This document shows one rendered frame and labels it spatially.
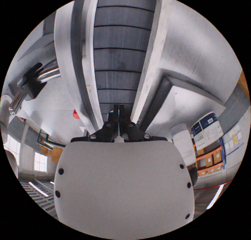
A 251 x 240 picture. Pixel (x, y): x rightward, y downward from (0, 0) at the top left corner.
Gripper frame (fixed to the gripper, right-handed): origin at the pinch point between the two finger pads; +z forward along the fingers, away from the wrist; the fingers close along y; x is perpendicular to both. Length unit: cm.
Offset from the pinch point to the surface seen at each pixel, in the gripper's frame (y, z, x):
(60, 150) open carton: -125, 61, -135
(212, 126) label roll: 43.0, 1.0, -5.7
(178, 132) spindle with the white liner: 24.5, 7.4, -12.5
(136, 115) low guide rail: 3.5, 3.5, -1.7
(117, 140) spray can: -0.2, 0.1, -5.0
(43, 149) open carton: -354, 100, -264
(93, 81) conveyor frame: -4.7, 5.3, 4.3
